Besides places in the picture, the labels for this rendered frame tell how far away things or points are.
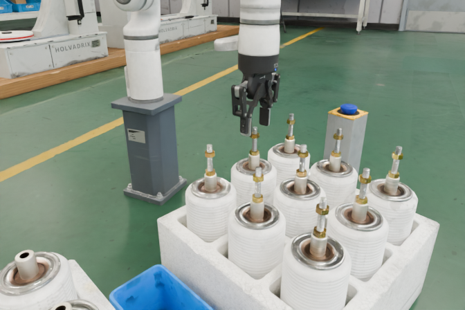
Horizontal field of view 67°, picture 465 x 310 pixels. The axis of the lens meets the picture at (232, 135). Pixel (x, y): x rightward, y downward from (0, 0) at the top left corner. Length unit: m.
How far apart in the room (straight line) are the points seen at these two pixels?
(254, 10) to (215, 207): 0.35
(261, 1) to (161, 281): 0.54
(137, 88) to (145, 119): 0.09
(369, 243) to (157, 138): 0.64
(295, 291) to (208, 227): 0.20
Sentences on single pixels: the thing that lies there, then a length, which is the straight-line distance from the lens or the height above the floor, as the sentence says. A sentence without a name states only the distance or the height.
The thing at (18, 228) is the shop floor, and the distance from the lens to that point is 1.14.
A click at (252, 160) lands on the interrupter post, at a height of 0.27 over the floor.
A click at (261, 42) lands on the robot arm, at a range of 0.63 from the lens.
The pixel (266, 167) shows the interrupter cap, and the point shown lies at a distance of 0.74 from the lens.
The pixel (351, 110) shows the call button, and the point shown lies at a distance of 0.90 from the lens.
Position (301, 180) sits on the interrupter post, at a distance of 0.66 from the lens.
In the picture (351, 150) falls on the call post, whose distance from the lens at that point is 0.91.
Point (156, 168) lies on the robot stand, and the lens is 1.06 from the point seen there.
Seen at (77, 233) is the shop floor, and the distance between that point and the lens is 1.05.
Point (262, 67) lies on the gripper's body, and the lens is 0.64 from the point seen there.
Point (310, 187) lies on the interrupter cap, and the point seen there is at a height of 0.25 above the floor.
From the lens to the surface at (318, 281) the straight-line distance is 0.52.
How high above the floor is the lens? 0.60
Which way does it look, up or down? 23 degrees down
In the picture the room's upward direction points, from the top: straight up
